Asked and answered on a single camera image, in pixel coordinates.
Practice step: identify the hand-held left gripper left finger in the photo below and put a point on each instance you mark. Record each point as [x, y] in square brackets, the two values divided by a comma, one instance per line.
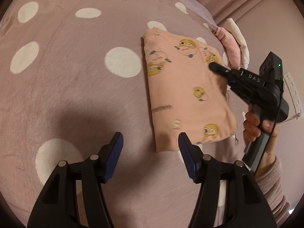
[112, 156]

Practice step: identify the mauve polka dot blanket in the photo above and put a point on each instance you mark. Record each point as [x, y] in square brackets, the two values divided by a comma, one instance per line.
[71, 87]

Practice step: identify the person's right hand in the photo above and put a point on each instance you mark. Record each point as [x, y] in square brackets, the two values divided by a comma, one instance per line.
[251, 125]

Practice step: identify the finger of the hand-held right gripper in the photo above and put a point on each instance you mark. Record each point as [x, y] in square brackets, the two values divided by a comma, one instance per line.
[232, 83]
[218, 67]

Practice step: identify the folded pink cloth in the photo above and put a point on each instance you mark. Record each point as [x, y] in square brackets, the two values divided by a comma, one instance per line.
[229, 45]

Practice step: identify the folded white cloth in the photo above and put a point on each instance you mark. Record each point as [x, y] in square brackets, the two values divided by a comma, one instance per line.
[239, 38]

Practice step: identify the lilac bed sheet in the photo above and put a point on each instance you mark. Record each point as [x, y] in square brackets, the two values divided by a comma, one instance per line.
[201, 11]

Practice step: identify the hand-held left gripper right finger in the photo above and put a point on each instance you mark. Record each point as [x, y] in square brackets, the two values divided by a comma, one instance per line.
[187, 156]

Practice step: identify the white power strip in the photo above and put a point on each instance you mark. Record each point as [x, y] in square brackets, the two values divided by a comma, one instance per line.
[293, 92]

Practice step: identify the pink printed long-sleeve shirt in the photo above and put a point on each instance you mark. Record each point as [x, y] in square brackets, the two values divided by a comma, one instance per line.
[180, 95]

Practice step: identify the person's right forearm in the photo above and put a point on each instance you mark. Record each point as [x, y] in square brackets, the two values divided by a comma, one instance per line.
[273, 190]

